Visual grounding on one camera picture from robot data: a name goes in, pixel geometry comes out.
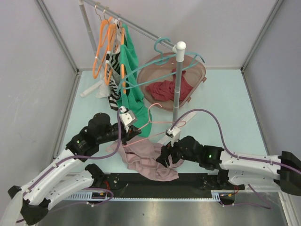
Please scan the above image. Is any green tank top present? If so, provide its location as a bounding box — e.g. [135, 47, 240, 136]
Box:
[117, 24, 151, 137]

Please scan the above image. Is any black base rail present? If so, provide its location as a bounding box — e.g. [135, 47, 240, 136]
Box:
[89, 173, 238, 198]

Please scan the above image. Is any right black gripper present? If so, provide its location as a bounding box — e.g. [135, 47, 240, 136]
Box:
[156, 134, 199, 168]

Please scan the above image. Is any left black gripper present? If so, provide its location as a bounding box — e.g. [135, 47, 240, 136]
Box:
[97, 122, 141, 145]

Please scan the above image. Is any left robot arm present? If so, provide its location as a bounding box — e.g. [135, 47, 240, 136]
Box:
[0, 106, 141, 226]

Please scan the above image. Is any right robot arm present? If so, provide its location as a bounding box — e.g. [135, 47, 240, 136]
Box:
[156, 136, 301, 196]

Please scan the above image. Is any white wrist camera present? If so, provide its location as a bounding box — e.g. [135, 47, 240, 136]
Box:
[166, 126, 181, 146]
[119, 106, 137, 132]

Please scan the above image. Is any orange hanger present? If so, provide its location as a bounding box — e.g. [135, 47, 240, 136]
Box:
[93, 2, 111, 79]
[104, 17, 118, 86]
[118, 19, 127, 94]

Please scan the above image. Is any teal hanger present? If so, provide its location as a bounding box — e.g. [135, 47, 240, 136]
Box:
[118, 37, 205, 91]

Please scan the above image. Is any brown plastic basket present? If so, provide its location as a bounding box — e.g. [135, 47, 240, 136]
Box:
[137, 56, 206, 112]

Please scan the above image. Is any red garment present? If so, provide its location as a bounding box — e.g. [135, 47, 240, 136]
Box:
[146, 70, 193, 101]

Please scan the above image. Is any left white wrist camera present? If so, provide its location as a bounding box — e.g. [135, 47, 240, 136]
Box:
[119, 106, 137, 132]

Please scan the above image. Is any grey clothes rack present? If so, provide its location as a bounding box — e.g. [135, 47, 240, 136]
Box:
[79, 0, 198, 144]

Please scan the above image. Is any white cable duct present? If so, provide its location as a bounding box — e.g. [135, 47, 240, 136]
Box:
[64, 191, 234, 205]

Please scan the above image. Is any mauve pink tank top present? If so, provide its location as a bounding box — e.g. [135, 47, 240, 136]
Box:
[117, 136, 183, 182]

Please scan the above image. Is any pink hanger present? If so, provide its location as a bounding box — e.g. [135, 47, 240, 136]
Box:
[105, 103, 186, 153]

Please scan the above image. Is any white garment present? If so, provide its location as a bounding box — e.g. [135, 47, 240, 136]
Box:
[96, 26, 110, 98]

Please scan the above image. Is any black white striped top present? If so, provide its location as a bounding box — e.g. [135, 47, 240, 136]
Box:
[108, 19, 121, 111]

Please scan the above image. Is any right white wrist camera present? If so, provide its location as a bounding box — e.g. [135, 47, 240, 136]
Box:
[166, 126, 181, 146]

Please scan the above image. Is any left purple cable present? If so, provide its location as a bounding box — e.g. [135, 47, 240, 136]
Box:
[15, 106, 125, 223]

